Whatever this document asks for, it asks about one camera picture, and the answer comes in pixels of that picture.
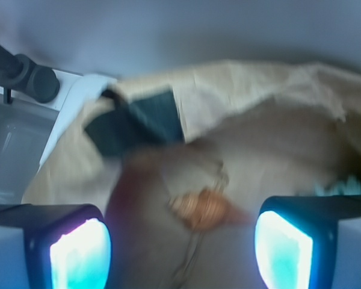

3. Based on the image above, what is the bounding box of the white plastic tray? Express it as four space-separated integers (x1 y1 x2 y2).
0 67 118 169

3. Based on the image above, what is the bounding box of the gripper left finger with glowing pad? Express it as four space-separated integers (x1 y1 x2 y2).
0 204 112 288

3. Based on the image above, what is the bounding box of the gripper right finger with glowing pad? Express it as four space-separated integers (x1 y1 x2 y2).
255 195 361 288

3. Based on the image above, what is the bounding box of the light teal cloth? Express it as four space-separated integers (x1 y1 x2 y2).
314 176 361 196

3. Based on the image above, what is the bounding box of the brown paper-lined bin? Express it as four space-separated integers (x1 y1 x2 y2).
22 61 361 288

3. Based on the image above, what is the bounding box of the orange spiral seashell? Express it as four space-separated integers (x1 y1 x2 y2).
168 188 253 232

